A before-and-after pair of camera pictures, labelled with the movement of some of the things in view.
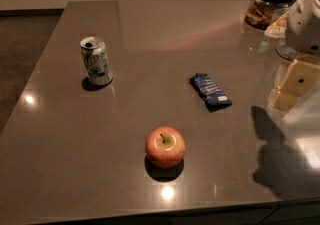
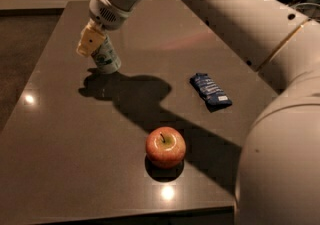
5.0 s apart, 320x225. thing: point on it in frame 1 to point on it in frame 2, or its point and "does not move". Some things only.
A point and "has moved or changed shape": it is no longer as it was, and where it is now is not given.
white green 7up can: x=97 y=62 has moved or changed shape
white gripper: x=304 y=29 to x=107 y=14
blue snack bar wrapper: x=210 y=93 does not move
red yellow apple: x=165 y=147 does not move
